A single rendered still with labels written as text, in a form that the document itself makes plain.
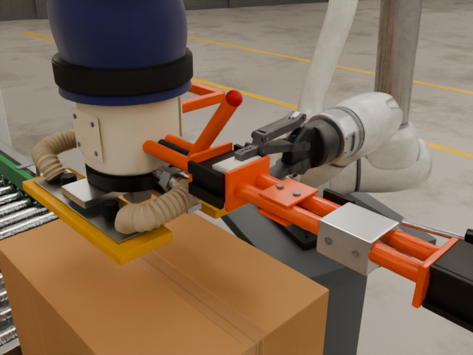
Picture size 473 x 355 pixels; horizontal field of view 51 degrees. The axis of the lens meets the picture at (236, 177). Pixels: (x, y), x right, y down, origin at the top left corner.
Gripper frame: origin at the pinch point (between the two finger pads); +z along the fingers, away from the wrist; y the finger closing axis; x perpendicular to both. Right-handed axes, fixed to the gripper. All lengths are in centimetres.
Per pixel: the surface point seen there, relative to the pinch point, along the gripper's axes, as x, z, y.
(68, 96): 25.6, 10.9, -8.8
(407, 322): 22, -129, 123
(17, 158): 182, -33, 63
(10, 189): 164, -21, 69
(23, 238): 53, 13, 29
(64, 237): 47, 7, 29
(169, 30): 15.5, -1.4, -18.3
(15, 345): 61, 18, 62
